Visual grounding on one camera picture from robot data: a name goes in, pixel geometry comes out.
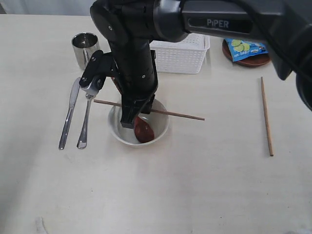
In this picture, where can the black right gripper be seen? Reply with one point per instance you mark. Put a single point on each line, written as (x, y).
(133, 68)

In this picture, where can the clear glass bowl with flowers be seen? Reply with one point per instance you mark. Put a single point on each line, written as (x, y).
(158, 122)

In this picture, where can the brown wooden spoon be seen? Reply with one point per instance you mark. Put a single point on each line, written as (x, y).
(143, 131)

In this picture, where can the silver fork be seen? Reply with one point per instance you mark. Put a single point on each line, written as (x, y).
(82, 141)

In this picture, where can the silver table knife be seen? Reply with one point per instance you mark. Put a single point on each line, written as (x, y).
(72, 101)

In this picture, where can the white perforated plastic basket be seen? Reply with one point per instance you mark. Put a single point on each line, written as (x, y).
(184, 57)

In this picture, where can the metal cup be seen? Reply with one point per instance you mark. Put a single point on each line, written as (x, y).
(84, 45)

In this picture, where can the blue chips bag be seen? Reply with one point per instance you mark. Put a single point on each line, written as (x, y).
(242, 49)

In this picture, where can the brown round plate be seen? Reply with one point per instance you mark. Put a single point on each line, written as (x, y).
(253, 61)

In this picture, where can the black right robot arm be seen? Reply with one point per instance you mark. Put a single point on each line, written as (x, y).
(283, 26)

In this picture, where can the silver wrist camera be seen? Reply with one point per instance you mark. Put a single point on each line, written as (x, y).
(100, 66)

